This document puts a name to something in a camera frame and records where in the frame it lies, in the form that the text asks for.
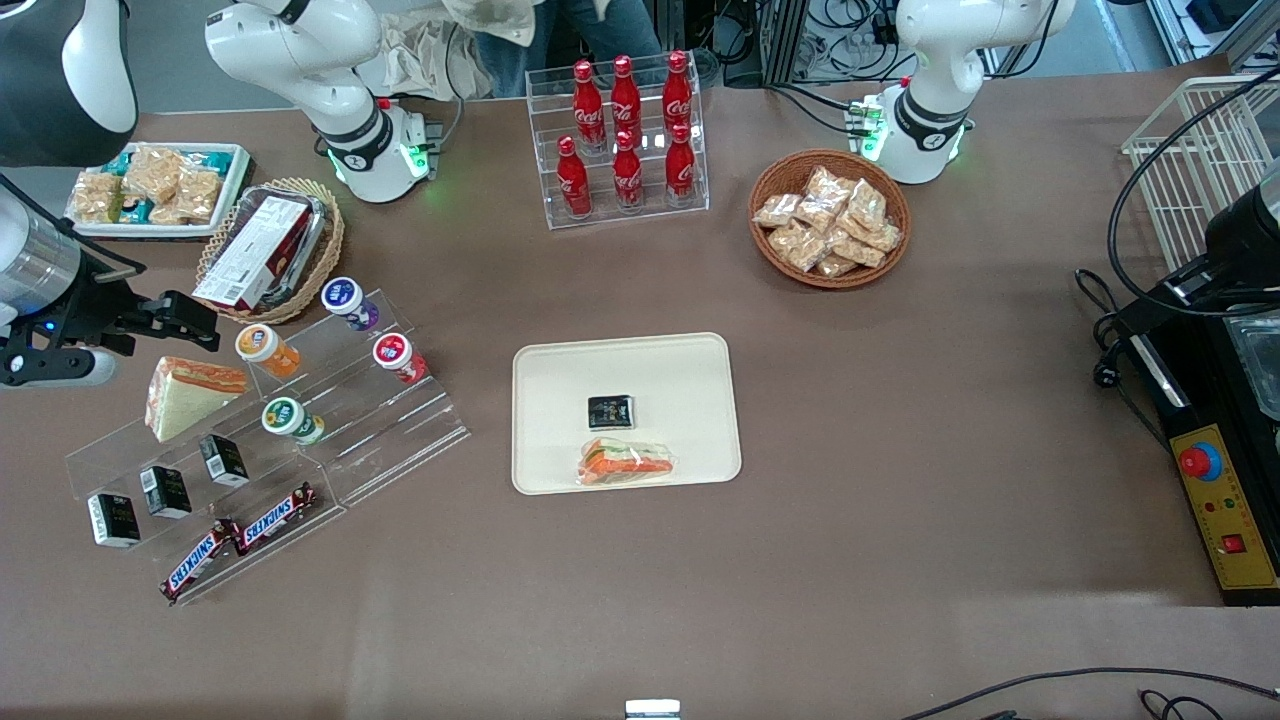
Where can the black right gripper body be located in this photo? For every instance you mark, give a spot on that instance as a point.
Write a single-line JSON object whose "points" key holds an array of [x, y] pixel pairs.
{"points": [[92, 308]]}

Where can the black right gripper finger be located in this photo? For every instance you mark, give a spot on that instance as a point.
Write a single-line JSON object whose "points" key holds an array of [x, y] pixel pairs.
{"points": [[198, 335], [185, 306]]}

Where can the green gum bottle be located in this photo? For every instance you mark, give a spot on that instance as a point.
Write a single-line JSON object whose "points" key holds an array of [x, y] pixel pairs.
{"points": [[292, 420]]}

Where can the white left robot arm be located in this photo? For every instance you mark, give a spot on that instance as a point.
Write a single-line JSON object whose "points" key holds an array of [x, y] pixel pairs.
{"points": [[950, 60]]}

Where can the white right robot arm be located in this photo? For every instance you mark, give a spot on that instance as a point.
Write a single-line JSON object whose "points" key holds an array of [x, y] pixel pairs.
{"points": [[300, 50]]}

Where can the orange gum bottle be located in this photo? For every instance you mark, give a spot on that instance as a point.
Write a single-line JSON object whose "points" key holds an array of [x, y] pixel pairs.
{"points": [[267, 350]]}

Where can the white rectangular snack tray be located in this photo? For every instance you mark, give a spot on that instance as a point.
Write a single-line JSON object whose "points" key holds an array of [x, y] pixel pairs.
{"points": [[232, 190]]}

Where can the purple gum bottle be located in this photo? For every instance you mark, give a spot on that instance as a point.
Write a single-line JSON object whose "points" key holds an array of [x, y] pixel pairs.
{"points": [[350, 303]]}

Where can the red gum bottle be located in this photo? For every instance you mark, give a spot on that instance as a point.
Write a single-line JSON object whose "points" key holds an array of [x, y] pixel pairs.
{"points": [[400, 358]]}

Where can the cream plastic tray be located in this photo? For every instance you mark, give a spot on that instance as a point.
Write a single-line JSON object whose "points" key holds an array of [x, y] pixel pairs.
{"points": [[690, 400]]}

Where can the wrapped triangle sandwich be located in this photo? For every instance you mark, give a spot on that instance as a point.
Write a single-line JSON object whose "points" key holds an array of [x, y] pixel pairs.
{"points": [[625, 463], [190, 397]]}

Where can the red white biscuit box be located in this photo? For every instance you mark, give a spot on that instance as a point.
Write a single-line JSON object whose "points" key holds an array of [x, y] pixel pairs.
{"points": [[255, 255]]}

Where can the rice cracker snack pack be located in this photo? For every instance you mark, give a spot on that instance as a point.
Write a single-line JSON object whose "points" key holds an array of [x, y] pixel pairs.
{"points": [[197, 192], [167, 213], [155, 167], [97, 197]]}

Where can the teal snack pack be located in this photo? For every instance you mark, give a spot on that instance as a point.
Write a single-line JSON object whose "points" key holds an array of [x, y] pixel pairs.
{"points": [[135, 210], [213, 158], [117, 161]]}

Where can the small black box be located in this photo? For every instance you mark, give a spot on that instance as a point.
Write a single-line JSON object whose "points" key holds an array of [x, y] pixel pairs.
{"points": [[610, 411], [165, 491], [113, 520], [223, 460]]}

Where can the oval wicker basket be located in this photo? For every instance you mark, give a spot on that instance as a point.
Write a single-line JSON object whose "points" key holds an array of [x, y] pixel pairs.
{"points": [[325, 250]]}

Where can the Snickers bar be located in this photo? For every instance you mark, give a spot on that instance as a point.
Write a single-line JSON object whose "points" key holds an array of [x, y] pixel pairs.
{"points": [[196, 561], [276, 517]]}

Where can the clear acrylic stepped display stand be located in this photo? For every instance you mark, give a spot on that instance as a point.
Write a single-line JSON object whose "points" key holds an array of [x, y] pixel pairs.
{"points": [[380, 440]]}

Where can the beige cloth bag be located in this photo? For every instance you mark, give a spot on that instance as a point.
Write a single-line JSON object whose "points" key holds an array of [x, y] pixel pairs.
{"points": [[430, 55]]}

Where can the red Coca-Cola bottle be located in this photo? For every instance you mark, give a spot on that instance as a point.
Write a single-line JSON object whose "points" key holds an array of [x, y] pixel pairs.
{"points": [[680, 168], [625, 98], [587, 105], [573, 182], [627, 175], [677, 95]]}

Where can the clear acrylic bottle rack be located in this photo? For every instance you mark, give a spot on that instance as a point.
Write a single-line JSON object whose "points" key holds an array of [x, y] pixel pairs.
{"points": [[650, 215]]}

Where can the person in blue jeans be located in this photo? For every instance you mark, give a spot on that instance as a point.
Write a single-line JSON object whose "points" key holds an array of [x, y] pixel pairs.
{"points": [[590, 30]]}

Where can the round brown wicker basket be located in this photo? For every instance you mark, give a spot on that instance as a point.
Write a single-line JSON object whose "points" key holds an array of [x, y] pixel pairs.
{"points": [[770, 265]]}

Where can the small white block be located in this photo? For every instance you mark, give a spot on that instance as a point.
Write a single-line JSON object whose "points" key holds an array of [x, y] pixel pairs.
{"points": [[652, 709]]}

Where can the clear bagged cracker pack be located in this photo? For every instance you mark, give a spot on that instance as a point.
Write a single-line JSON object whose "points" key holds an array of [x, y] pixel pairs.
{"points": [[862, 250], [808, 255], [815, 215], [787, 240], [827, 183], [866, 205], [835, 266], [775, 210]]}

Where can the black box yellow control panel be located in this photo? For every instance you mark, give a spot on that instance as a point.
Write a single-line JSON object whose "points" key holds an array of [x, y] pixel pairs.
{"points": [[1225, 480]]}

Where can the black cylindrical device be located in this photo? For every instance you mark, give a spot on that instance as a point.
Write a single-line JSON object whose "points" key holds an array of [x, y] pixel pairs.
{"points": [[1248, 235]]}

